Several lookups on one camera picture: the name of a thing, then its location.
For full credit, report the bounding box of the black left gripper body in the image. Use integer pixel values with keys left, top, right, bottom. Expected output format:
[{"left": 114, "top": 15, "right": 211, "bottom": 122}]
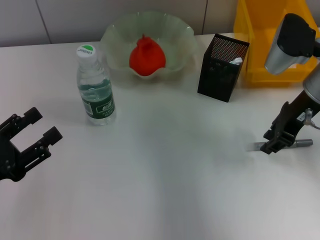
[{"left": 0, "top": 139, "right": 26, "bottom": 183}]

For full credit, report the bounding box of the black mesh pen holder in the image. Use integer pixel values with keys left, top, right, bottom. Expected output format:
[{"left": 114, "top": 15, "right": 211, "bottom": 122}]
[{"left": 197, "top": 33, "right": 250, "bottom": 103}]

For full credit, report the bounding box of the clear plastic water bottle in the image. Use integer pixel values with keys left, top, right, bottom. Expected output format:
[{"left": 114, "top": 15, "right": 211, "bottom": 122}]
[{"left": 76, "top": 44, "right": 117, "bottom": 127}]

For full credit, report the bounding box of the orange fruit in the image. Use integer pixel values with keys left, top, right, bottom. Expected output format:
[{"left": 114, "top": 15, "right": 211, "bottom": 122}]
[{"left": 128, "top": 34, "right": 167, "bottom": 77}]

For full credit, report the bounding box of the yellow plastic storage bin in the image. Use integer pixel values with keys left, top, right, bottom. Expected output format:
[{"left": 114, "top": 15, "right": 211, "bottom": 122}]
[{"left": 233, "top": 0, "right": 320, "bottom": 84}]

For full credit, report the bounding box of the green glass fruit bowl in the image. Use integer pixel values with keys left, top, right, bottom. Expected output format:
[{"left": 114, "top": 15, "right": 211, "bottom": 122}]
[{"left": 100, "top": 11, "right": 198, "bottom": 81}]

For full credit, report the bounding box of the silver marker pen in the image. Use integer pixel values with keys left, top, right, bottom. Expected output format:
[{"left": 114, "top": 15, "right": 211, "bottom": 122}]
[{"left": 246, "top": 138, "right": 314, "bottom": 152}]

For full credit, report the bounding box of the right gripper dark cable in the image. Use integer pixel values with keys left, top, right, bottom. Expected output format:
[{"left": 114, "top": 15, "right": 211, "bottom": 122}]
[{"left": 303, "top": 108, "right": 320, "bottom": 130}]

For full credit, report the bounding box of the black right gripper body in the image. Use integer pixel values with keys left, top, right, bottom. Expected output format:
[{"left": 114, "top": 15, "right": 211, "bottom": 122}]
[{"left": 271, "top": 90, "right": 316, "bottom": 142}]

